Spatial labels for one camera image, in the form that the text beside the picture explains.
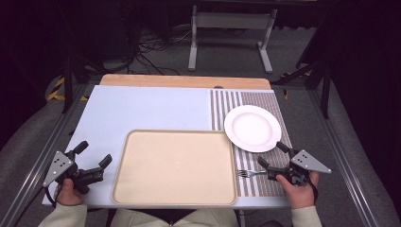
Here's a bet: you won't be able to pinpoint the beige plastic tray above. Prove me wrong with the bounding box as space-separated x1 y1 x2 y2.
111 129 238 206

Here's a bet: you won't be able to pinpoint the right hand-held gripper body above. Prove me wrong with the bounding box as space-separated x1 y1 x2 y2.
266 148 333 187

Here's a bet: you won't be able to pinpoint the striped woven placemat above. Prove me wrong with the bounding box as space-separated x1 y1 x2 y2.
209 88 293 199

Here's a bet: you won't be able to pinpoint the yellow black floor tape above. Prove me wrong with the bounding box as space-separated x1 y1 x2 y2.
46 77 90 102

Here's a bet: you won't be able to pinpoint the white round plate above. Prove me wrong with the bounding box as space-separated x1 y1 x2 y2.
223 104 283 154

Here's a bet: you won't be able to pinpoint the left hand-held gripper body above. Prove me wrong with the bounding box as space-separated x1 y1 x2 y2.
42 149 105 195

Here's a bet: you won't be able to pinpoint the white metal stand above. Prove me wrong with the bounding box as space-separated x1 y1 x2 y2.
187 4 279 75

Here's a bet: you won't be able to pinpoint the pale blue table mat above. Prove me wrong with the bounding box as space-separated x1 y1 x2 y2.
42 84 291 210

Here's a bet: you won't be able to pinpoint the person's torso in cream clothing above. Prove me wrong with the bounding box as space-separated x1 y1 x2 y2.
109 207 241 227

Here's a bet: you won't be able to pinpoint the silver metal fork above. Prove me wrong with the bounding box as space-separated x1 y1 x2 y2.
236 168 269 179

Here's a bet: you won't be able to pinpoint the black floor cables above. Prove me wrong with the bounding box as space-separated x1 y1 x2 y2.
127 26 194 76

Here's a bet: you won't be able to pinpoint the person's right hand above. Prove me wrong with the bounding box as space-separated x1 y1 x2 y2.
275 171 320 210

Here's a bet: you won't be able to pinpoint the aluminium frame rail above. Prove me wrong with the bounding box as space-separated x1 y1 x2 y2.
305 89 379 227
0 82 96 227

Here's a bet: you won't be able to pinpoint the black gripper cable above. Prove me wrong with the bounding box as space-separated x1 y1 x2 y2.
44 185 59 208

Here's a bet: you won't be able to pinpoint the black metal stand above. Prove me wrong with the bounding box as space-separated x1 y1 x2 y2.
270 12 335 120

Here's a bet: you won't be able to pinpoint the person's left hand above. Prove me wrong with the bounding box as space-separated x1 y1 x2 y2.
56 177 85 206

